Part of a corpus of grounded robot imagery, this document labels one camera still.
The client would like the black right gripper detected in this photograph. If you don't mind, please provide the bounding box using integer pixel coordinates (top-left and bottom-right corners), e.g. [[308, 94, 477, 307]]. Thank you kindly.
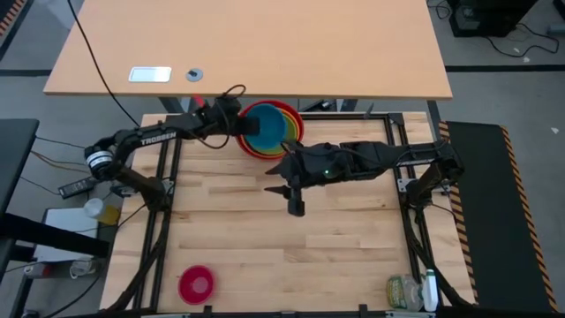
[[263, 142, 328, 201]]

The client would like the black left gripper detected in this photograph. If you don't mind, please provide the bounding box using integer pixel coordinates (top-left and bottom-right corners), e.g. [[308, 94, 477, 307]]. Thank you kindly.
[[210, 110, 261, 136]]

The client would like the blue bowl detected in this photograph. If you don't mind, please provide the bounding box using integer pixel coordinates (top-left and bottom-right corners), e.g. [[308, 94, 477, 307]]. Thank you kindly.
[[242, 102, 289, 152]]

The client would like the green bowl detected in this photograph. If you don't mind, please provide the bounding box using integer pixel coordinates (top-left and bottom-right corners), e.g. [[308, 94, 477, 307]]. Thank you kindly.
[[243, 104, 298, 155]]

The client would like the orange bowl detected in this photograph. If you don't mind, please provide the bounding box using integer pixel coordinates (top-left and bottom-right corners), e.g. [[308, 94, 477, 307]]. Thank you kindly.
[[240, 102, 302, 159]]

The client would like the large red bowl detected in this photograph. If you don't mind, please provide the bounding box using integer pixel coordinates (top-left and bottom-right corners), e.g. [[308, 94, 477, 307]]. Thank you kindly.
[[236, 99, 306, 162]]

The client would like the beige wooden desk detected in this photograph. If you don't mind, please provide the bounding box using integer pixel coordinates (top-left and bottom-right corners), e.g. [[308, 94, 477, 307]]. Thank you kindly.
[[42, 0, 454, 101]]

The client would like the white flat rectangular device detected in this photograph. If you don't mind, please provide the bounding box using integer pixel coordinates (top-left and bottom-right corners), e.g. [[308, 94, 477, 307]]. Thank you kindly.
[[128, 66, 173, 84]]

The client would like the small pink bowl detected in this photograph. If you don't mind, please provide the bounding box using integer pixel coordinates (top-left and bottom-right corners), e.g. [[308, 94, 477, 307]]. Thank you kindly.
[[177, 264, 216, 307]]

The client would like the green-labelled clear bottle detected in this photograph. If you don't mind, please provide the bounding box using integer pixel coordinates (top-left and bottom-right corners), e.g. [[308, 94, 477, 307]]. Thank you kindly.
[[386, 274, 425, 313]]

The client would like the plastic bottle yellow liquid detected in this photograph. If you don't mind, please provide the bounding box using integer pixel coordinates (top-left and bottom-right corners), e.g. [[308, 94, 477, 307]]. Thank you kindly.
[[83, 197, 121, 227]]

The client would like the black power adapter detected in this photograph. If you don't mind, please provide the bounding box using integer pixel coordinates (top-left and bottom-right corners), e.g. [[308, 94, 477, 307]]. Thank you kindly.
[[57, 177, 97, 200]]

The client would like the white spray bottle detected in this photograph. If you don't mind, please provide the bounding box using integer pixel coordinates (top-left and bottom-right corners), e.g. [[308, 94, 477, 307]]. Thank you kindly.
[[421, 269, 441, 314]]

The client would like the white box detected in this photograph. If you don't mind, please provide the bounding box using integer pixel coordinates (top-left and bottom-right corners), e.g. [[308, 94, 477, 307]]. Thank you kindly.
[[33, 207, 101, 263]]

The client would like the black hazard-striped floor mat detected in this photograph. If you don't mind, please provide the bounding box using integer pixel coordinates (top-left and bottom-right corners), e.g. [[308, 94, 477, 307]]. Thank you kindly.
[[437, 120, 560, 314]]

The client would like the black side desk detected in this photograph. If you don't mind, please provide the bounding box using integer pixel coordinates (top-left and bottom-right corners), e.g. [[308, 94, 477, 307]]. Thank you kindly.
[[0, 117, 40, 214]]

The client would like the white power strip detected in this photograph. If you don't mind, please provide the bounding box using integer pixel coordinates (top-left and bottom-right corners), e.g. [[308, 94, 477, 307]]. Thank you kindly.
[[22, 259, 97, 280]]

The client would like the black computer tower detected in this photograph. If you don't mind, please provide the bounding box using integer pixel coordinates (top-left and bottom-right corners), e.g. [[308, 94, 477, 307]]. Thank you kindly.
[[447, 0, 539, 39]]

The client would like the black aluminium table frame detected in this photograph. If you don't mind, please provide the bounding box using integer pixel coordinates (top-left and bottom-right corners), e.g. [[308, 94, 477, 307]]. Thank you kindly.
[[130, 111, 445, 312]]

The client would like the long black cable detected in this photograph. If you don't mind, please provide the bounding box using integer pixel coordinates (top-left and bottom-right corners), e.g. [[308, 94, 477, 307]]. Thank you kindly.
[[65, 0, 142, 129]]

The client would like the black floor cable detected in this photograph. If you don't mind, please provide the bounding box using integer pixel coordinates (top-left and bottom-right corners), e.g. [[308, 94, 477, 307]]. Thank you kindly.
[[485, 21, 561, 59]]

